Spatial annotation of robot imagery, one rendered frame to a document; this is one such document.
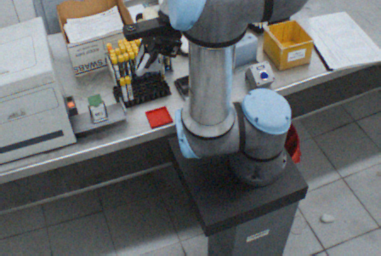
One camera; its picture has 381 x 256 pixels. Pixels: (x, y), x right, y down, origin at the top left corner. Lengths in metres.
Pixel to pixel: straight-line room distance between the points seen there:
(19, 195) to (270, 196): 1.28
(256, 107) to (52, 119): 0.58
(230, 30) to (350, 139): 1.93
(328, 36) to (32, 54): 1.06
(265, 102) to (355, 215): 1.36
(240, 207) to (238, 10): 0.58
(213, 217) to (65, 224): 1.26
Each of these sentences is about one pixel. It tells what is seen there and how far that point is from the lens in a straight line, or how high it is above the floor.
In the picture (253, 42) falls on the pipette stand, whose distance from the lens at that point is 1.48.
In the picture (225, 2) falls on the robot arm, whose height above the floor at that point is 1.53.
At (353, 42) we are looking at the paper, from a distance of 1.69.
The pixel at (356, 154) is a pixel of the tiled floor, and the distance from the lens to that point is 2.49.
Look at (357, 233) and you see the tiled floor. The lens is 2.22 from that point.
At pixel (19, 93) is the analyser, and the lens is 1.18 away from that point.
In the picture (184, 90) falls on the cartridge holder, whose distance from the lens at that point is 1.40.
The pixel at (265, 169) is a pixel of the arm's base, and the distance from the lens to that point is 1.09.
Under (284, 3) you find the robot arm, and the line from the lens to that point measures 0.66.
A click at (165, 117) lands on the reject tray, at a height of 0.88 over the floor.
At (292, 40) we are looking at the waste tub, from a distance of 1.65.
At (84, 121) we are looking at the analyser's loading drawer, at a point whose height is 0.91.
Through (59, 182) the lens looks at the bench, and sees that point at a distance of 2.04.
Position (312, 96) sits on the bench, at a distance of 2.33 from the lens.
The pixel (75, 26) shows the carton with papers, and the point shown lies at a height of 0.94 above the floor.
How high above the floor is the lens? 1.87
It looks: 43 degrees down
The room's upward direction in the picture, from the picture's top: 9 degrees counter-clockwise
